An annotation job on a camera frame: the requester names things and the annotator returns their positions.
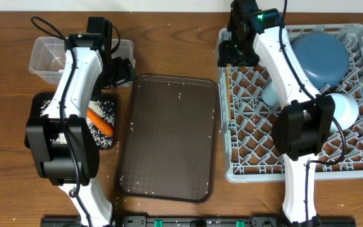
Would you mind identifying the white rice pile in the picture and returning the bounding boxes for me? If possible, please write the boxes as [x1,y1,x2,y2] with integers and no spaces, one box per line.
[39,99,116,149]

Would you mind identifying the light blue cup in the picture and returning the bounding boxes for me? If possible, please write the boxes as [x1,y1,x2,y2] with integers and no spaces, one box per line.
[262,81,279,106]

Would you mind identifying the orange carrot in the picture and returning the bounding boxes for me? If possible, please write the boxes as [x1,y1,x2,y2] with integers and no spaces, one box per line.
[87,108,113,136]

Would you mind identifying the dark blue plate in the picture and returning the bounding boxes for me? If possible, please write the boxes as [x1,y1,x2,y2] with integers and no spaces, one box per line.
[292,32,349,90]

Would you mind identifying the light blue bowl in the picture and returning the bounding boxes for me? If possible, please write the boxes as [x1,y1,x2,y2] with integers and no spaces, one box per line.
[326,93,359,133]

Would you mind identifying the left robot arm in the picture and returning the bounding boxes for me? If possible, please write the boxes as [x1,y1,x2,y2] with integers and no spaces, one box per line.
[25,16,137,226]

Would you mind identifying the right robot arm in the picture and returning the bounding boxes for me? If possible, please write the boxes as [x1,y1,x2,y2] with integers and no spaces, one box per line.
[217,1,343,226]

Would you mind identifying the grey dishwasher rack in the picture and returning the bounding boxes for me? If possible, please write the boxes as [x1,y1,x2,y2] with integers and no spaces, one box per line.
[217,23,363,183]

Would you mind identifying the black plastic tray bin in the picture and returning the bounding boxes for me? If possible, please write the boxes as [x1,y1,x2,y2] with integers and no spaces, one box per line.
[30,91,117,149]

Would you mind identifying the clear plastic storage bin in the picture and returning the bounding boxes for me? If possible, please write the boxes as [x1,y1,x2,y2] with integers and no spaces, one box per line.
[28,37,135,84]

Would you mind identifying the brown serving tray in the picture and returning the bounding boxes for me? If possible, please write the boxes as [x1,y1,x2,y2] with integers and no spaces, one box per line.
[116,74,219,203]

